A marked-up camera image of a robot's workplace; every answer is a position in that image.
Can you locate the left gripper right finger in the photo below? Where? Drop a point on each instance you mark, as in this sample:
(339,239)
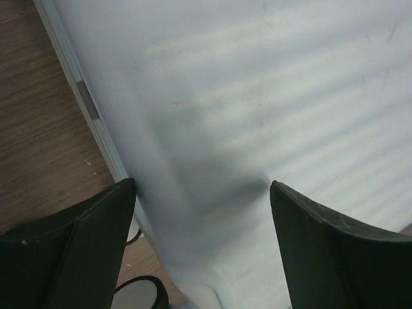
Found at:
(334,261)

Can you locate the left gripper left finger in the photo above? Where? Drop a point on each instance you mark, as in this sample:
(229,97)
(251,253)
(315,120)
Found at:
(69,259)

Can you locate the mint green suitcase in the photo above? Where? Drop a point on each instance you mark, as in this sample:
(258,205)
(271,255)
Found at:
(205,103)

